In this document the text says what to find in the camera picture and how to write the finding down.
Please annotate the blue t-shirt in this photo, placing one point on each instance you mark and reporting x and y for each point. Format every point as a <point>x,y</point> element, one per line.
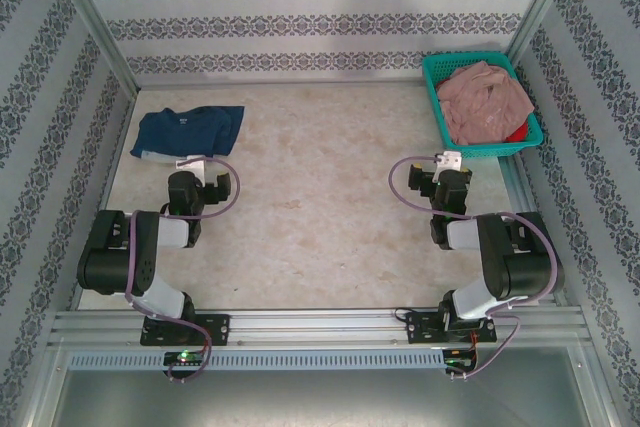
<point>185,132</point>

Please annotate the teal plastic basket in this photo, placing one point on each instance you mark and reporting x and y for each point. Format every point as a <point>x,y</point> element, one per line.
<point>434,69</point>

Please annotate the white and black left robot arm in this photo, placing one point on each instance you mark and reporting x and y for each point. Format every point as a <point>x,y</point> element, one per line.
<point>167,234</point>

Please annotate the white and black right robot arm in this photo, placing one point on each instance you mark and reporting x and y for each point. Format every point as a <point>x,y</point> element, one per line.
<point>465,234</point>

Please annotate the red garment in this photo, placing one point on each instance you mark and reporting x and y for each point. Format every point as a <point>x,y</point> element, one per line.
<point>518,134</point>

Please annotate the pink garment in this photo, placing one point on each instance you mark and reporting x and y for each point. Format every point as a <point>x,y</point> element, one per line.
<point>482,103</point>

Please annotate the left controller board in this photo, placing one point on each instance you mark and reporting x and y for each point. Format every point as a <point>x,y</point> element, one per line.
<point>182,358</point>

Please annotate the controller board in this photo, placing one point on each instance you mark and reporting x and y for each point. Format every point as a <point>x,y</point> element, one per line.
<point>457,359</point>
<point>182,358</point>

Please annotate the right controller board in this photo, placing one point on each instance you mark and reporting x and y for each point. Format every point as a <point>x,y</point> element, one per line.
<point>457,359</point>

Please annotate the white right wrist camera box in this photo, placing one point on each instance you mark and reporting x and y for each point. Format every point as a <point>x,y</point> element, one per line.
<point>449,159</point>

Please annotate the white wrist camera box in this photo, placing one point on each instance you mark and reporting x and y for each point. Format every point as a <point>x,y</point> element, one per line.
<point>192,166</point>
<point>449,159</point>

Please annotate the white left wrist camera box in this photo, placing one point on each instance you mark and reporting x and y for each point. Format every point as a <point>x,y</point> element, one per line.
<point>192,166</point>

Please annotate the aluminium table side rail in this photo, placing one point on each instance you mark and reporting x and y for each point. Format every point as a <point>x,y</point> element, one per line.
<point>116,147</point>
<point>522,187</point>

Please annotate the aluminium table end rail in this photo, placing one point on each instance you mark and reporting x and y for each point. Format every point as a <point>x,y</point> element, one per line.
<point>300,84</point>

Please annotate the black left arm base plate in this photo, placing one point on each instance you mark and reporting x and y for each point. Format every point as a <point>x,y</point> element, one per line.
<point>217,329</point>

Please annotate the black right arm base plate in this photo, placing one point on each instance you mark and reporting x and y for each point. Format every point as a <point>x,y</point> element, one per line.
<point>417,329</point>

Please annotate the aluminium frame post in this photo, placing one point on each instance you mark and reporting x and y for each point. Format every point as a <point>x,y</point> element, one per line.
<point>531,22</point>
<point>97,22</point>

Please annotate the aluminium mounting rail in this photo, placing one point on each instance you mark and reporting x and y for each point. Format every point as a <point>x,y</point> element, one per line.
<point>320,327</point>

